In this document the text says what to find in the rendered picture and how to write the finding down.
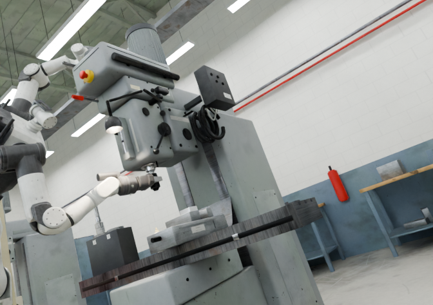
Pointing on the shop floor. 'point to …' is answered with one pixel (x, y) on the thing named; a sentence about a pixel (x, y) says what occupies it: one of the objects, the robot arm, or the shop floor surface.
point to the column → (247, 206)
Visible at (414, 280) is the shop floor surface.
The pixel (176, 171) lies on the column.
